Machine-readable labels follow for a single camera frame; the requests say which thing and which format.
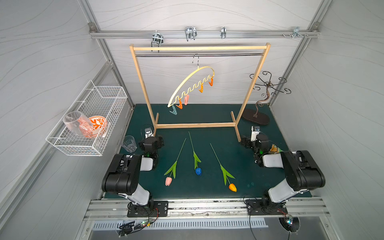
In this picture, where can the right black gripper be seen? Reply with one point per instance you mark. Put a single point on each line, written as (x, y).
(245, 141)

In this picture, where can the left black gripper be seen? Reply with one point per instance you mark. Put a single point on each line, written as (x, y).
(143, 142)

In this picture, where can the teal clothespin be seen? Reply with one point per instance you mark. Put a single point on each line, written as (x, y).
(174, 111)

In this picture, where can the pink artificial tulip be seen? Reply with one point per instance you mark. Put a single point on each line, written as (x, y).
(171, 172)

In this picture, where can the orange clothespin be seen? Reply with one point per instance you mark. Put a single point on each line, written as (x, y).
(180, 104)
(201, 88)

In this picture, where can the orange artificial tulip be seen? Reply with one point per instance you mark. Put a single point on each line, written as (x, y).
(227, 176)

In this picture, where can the blue artificial tulip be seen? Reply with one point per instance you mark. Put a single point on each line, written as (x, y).
(198, 170)

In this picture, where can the pink clothespin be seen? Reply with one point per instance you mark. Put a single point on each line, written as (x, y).
(186, 99)

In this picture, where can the yellow clip hanger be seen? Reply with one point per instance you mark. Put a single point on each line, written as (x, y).
(192, 82)

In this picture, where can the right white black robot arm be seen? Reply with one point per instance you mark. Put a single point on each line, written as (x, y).
(302, 174)

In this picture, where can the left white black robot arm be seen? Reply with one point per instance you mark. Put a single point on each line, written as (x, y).
(122, 176)

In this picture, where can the wooden clothes rack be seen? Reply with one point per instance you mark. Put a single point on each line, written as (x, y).
(196, 50)

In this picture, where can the green snack bag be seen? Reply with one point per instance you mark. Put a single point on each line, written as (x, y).
(274, 149)

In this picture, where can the clear drinking glass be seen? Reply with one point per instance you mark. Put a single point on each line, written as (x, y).
(129, 144)

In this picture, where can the dark metal jewelry stand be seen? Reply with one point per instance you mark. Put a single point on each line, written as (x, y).
(256, 116)

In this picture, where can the green table mat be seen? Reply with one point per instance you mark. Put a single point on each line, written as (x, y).
(250, 180)

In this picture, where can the orange white patterned bowl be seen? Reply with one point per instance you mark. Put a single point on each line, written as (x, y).
(100, 126)

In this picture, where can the clear glass pitcher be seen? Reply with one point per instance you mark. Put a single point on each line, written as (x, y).
(78, 123)

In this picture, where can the orange clothespin end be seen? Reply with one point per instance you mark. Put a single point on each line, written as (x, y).
(211, 82)

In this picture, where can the metal hook left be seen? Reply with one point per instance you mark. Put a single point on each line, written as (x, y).
(157, 40)

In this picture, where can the metal hook small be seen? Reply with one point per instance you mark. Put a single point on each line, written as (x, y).
(223, 32)

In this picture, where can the metal hook middle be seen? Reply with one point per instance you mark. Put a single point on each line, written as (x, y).
(191, 33)

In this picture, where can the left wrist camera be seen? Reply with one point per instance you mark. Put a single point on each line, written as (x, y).
(148, 132)

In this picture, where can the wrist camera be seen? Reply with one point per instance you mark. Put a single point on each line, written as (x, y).
(255, 131)
(148, 132)

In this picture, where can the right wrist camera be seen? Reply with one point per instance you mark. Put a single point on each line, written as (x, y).
(255, 131)

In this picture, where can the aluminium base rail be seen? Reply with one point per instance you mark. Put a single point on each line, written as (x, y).
(211, 208)

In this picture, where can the metal bracket right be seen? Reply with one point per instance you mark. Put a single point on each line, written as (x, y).
(296, 34)

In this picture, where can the aluminium top rail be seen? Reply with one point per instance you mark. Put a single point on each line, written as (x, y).
(201, 34)

